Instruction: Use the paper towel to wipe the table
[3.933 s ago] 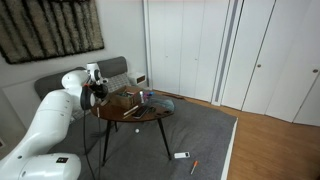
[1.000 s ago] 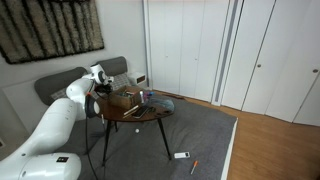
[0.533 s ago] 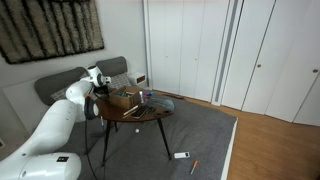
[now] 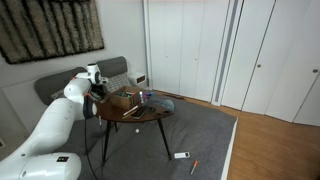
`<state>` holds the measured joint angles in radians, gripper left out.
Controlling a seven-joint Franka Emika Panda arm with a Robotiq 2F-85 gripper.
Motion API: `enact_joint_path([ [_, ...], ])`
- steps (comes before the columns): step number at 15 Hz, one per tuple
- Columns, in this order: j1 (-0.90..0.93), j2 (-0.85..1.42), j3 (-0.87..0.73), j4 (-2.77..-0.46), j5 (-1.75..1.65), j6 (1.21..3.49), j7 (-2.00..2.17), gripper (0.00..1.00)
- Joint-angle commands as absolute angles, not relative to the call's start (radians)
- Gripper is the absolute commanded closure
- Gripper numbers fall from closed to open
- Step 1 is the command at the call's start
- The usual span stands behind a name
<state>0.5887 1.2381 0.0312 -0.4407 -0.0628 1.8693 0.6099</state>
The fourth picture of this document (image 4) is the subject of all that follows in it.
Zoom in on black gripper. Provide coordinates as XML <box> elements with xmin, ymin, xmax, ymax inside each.
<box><xmin>90</xmin><ymin>84</ymin><xmax>108</xmax><ymax>101</ymax></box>

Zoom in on grey plaid pillow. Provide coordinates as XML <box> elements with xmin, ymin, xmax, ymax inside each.
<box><xmin>104</xmin><ymin>73</ymin><xmax>133</xmax><ymax>94</ymax></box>

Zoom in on brown cardboard box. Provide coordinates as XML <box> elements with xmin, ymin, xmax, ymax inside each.
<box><xmin>109</xmin><ymin>85</ymin><xmax>146</xmax><ymax>110</ymax></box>

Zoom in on round wooden side table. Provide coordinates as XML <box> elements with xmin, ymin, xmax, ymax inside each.
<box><xmin>94</xmin><ymin>87</ymin><xmax>176</xmax><ymax>168</ymax></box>

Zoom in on small grey headboard cushion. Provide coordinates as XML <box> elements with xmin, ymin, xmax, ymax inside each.
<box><xmin>96</xmin><ymin>55</ymin><xmax>129</xmax><ymax>79</ymax></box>

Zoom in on pale wooden stick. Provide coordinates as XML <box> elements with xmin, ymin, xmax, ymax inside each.
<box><xmin>122</xmin><ymin>104</ymin><xmax>139</xmax><ymax>118</ymax></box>

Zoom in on white nightstand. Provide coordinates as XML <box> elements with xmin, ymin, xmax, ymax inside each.
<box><xmin>127</xmin><ymin>71</ymin><xmax>148</xmax><ymax>88</ymax></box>

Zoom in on grey dashed pattern pillow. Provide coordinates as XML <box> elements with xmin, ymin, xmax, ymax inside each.
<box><xmin>50</xmin><ymin>88</ymin><xmax>67</xmax><ymax>100</ymax></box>

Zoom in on black pouch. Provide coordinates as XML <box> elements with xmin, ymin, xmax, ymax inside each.
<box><xmin>130</xmin><ymin>105</ymin><xmax>157</xmax><ymax>120</ymax></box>

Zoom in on clear bag of coloured pens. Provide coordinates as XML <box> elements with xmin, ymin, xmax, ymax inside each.
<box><xmin>138</xmin><ymin>89</ymin><xmax>175</xmax><ymax>115</ymax></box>

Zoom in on grey mattress blanket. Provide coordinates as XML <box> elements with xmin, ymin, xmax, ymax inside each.
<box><xmin>56</xmin><ymin>96</ymin><xmax>239</xmax><ymax>180</ymax></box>

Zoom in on white bifold closet doors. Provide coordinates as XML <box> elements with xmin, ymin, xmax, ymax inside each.
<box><xmin>148</xmin><ymin>0</ymin><xmax>231</xmax><ymax>103</ymax></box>

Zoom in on white remote control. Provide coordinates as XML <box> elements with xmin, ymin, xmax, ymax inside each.
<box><xmin>173</xmin><ymin>151</ymin><xmax>191</xmax><ymax>160</ymax></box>

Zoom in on orange marker pen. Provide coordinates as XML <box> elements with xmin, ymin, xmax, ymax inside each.
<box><xmin>189</xmin><ymin>160</ymin><xmax>199</xmax><ymax>176</ymax></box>

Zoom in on white closet door with knob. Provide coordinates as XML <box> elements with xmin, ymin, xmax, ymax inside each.
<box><xmin>221</xmin><ymin>0</ymin><xmax>277</xmax><ymax>113</ymax></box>
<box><xmin>242</xmin><ymin>0</ymin><xmax>320</xmax><ymax>124</ymax></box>

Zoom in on long black robot cable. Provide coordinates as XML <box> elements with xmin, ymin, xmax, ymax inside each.
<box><xmin>83</xmin><ymin>94</ymin><xmax>101</xmax><ymax>180</ymax></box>

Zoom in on black and cream wall rug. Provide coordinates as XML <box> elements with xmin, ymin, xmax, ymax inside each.
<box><xmin>0</xmin><ymin>0</ymin><xmax>105</xmax><ymax>65</ymax></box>

